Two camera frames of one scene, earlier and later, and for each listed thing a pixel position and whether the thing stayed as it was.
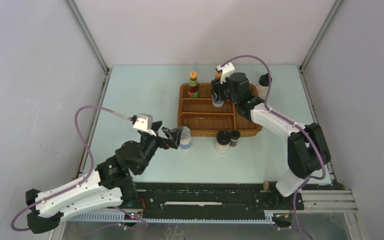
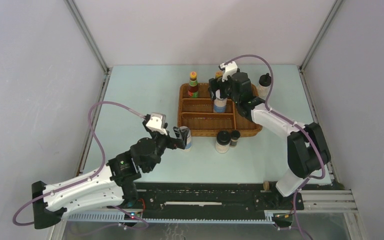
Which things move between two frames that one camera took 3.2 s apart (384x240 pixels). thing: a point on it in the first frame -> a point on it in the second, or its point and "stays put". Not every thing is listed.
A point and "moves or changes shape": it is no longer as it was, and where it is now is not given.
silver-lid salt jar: [219, 103] moves or changes shape
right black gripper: [217, 86] stays put
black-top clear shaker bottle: [262, 87] stays put
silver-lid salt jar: [185, 143] stays put
